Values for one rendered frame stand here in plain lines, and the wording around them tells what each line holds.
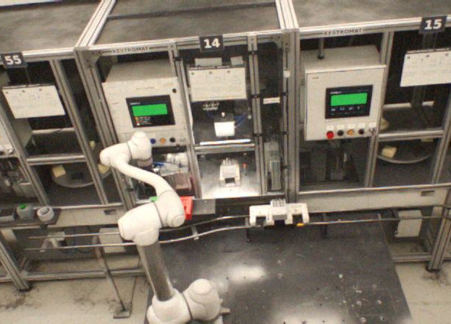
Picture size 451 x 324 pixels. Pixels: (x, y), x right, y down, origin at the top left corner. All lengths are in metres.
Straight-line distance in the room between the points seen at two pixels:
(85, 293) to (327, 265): 1.98
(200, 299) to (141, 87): 1.18
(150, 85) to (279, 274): 1.36
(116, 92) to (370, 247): 1.81
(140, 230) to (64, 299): 1.89
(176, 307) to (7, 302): 1.98
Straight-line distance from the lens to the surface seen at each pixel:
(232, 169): 3.12
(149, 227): 2.25
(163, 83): 2.59
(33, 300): 4.15
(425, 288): 3.87
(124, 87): 2.64
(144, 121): 2.72
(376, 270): 3.02
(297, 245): 3.09
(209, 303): 2.61
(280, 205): 2.98
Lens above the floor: 3.04
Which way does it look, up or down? 39 degrees down
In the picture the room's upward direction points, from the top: 7 degrees counter-clockwise
